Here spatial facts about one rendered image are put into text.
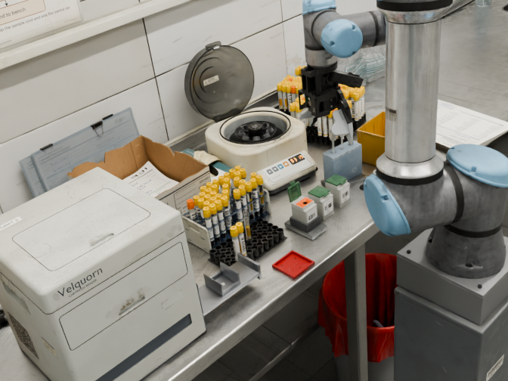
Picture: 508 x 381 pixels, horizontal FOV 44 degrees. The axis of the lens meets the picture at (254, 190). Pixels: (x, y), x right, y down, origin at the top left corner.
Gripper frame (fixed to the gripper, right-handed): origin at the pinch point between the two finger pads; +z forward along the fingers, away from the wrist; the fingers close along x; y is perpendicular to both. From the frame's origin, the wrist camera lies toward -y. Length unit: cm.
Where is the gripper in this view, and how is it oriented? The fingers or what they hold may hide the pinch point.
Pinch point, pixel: (332, 134)
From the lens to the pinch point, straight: 161.0
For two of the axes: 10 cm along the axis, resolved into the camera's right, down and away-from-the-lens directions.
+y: -8.0, 3.9, -4.5
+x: 5.9, 3.8, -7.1
